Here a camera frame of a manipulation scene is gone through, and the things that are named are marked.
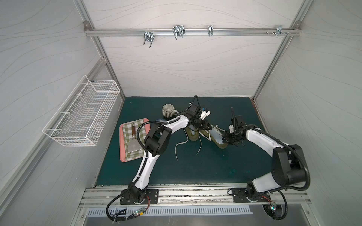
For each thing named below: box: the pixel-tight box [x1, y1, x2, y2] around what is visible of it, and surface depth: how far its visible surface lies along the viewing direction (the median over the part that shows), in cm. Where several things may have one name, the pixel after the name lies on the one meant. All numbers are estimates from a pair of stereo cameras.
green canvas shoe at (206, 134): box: [198, 125, 228, 150], surface depth 94 cm
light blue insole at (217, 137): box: [209, 128, 224, 145], surface depth 95 cm
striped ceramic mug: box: [162, 103, 179, 119], surface depth 107 cm
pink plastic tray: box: [119, 118, 151, 163], surface depth 93 cm
